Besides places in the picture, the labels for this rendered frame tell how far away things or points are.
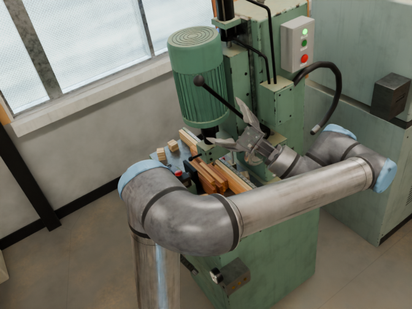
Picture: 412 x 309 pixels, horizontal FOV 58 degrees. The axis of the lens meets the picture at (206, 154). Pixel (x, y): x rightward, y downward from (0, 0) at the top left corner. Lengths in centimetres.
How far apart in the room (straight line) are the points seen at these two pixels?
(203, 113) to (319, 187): 58
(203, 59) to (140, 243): 62
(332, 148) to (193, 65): 49
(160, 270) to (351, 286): 159
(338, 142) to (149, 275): 61
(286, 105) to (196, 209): 77
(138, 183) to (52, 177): 207
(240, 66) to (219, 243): 77
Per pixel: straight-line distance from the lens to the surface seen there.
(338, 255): 242
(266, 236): 169
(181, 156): 170
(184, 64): 121
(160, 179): 74
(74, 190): 291
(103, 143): 278
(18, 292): 275
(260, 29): 127
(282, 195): 79
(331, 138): 110
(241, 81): 135
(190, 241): 68
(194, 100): 127
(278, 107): 133
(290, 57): 133
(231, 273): 160
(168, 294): 96
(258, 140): 107
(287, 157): 108
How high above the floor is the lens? 197
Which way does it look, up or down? 39 degrees down
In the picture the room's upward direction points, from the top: 10 degrees counter-clockwise
